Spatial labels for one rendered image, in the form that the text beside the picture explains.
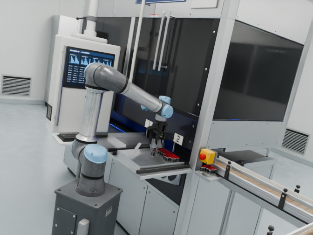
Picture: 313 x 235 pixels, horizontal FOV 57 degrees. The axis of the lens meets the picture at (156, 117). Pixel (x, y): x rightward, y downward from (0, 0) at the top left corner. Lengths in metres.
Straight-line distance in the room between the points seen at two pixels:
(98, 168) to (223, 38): 0.99
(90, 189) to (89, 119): 0.35
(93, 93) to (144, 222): 1.19
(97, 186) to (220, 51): 1.01
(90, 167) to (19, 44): 5.57
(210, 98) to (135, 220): 1.20
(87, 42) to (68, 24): 4.30
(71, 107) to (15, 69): 4.59
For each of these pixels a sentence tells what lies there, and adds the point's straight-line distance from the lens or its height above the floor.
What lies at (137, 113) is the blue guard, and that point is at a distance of 2.30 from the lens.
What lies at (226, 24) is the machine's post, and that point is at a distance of 1.75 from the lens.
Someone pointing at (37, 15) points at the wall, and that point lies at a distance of 6.95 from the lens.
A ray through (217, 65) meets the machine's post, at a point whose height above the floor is 1.53.
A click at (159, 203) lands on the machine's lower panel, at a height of 0.52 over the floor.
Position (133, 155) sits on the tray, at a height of 0.88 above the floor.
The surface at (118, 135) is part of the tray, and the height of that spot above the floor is 0.89.
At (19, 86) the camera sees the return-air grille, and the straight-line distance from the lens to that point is 6.96.
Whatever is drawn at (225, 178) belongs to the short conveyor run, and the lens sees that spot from 1.82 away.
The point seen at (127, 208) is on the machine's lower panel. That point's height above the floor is 0.27.
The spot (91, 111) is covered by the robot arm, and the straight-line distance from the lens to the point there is 1.54.
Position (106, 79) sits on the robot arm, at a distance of 1.41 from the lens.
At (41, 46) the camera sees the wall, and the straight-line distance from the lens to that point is 6.98.
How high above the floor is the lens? 1.51
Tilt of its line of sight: 11 degrees down
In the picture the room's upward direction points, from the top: 11 degrees clockwise
